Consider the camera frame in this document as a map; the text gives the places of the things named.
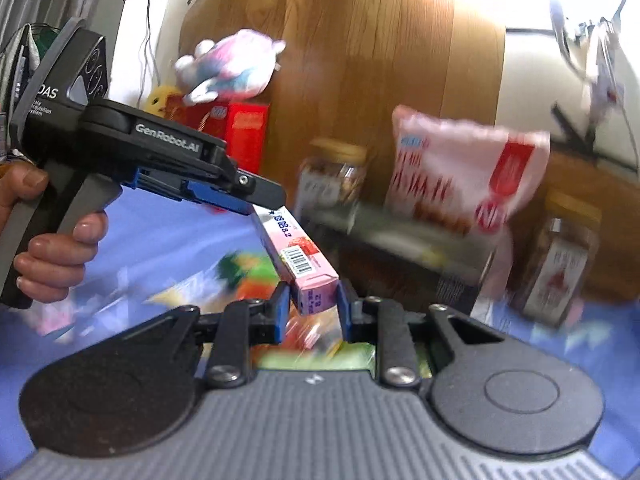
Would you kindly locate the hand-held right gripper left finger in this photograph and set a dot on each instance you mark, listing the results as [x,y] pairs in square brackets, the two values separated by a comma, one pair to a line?
[281,312]

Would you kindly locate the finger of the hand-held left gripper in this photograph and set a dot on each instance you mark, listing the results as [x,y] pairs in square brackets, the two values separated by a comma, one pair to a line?
[220,202]
[260,191]

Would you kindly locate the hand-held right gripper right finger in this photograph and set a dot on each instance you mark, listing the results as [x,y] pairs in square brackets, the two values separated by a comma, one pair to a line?
[345,312]

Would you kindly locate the pink snack box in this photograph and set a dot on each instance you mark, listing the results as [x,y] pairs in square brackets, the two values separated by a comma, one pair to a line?
[305,270]

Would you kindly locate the person's left hand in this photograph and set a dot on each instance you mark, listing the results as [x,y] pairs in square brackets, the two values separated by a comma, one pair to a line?
[55,260]

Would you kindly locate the pile of colourful snack packets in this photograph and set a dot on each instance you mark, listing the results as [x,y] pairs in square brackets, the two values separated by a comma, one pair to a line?
[245,270]

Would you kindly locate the red gift box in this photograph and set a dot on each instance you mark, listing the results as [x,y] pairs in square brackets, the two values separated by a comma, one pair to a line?
[245,130]

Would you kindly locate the yellow plush toy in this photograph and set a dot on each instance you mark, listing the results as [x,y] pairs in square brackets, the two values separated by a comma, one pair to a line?
[161,99]

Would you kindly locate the blue bed sheet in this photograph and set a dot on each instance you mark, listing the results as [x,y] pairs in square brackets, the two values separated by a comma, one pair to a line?
[150,230]

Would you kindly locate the black snack box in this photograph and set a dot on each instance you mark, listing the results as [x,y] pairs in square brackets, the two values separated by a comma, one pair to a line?
[455,290]

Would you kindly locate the pink and white plush toy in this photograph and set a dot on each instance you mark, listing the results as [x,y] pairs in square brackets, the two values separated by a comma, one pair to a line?
[235,65]

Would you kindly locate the wooden headboard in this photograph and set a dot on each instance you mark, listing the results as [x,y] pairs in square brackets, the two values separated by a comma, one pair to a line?
[350,60]

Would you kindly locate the pink and white snack bag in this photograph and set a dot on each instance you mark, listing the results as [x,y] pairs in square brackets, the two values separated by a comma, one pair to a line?
[450,170]

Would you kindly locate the clothes drying rack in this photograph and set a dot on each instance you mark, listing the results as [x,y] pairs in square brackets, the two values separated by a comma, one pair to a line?
[600,85]

